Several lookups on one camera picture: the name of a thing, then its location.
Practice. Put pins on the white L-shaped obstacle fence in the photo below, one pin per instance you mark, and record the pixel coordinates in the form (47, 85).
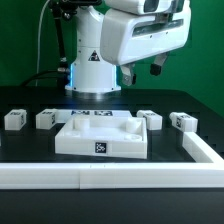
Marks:
(207, 171)

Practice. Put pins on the white square tabletop part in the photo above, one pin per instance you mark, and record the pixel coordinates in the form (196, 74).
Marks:
(123, 137)

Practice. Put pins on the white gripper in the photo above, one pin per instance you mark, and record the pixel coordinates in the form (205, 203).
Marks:
(131, 33)

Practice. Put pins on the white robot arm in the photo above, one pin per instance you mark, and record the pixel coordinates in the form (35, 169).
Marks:
(91, 74)

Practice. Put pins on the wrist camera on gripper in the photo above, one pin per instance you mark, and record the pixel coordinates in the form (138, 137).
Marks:
(162, 6)

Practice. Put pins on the white sheet with fiducial tags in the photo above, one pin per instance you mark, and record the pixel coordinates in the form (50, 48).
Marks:
(63, 115)

